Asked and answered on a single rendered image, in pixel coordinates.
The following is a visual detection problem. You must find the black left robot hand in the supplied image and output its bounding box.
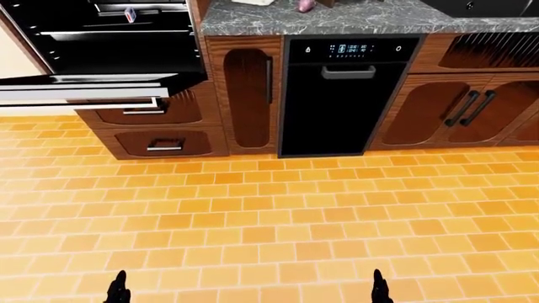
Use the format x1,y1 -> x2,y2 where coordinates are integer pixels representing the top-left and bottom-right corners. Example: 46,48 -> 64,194
104,269 -> 132,303

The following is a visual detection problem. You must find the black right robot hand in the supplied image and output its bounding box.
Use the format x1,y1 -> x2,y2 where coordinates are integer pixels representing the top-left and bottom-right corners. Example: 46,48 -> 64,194
370,268 -> 394,303

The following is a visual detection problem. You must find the narrow wooden cabinet door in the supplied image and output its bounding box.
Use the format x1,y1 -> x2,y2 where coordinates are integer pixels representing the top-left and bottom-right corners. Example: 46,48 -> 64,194
205,35 -> 283,157

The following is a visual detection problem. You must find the black built-in oven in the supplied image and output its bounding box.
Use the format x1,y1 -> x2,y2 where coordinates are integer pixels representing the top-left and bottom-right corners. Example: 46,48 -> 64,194
0,0 -> 208,83

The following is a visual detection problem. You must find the black dishwasher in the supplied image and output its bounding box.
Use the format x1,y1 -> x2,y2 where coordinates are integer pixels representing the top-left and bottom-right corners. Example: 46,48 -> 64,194
276,34 -> 425,159

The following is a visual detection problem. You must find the wooden false drawer panel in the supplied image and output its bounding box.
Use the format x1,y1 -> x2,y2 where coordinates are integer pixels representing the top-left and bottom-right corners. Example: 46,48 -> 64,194
408,31 -> 539,76

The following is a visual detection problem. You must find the grey marble countertop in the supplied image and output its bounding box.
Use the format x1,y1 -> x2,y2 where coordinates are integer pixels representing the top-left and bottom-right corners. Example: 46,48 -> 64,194
199,0 -> 539,36

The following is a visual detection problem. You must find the black kitchen sink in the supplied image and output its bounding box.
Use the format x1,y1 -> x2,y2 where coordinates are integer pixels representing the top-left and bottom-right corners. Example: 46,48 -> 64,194
420,0 -> 539,19

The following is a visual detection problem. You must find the wooden drawer with steel handle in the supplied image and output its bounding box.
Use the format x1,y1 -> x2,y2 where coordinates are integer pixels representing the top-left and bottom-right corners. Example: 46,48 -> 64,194
91,126 -> 230,161
74,82 -> 223,130

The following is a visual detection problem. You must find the wooden cabinet door black handle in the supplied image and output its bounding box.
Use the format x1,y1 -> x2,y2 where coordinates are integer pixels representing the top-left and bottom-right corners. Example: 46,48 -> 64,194
369,73 -> 493,151
440,74 -> 539,146

